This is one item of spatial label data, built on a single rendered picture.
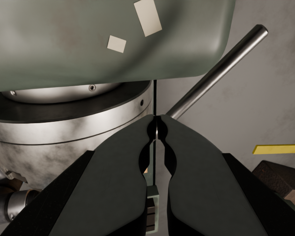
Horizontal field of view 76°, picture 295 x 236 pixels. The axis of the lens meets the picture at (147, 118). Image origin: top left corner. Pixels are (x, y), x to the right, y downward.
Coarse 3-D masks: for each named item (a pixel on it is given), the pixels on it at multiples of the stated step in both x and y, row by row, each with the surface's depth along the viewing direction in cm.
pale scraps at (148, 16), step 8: (144, 0) 17; (152, 0) 17; (136, 8) 17; (144, 8) 17; (152, 8) 18; (144, 16) 18; (152, 16) 18; (144, 24) 18; (152, 24) 18; (160, 24) 18; (144, 32) 18; (152, 32) 19; (112, 40) 18; (120, 40) 18; (112, 48) 19; (120, 48) 19
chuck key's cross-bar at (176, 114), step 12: (252, 36) 14; (264, 36) 14; (240, 48) 15; (252, 48) 15; (228, 60) 15; (240, 60) 16; (216, 72) 16; (204, 84) 16; (192, 96) 17; (180, 108) 17; (156, 132) 19
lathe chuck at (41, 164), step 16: (144, 112) 33; (0, 144) 26; (16, 144) 25; (32, 144) 25; (48, 144) 25; (64, 144) 25; (80, 144) 26; (96, 144) 27; (0, 160) 28; (16, 160) 27; (32, 160) 26; (48, 160) 26; (64, 160) 26; (32, 176) 28; (48, 176) 28
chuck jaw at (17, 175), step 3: (12, 171) 30; (15, 174) 31; (18, 174) 30; (15, 177) 31; (18, 177) 31; (21, 177) 30; (24, 177) 30; (21, 180) 31; (24, 180) 30; (36, 189) 34; (39, 189) 33; (42, 189) 33
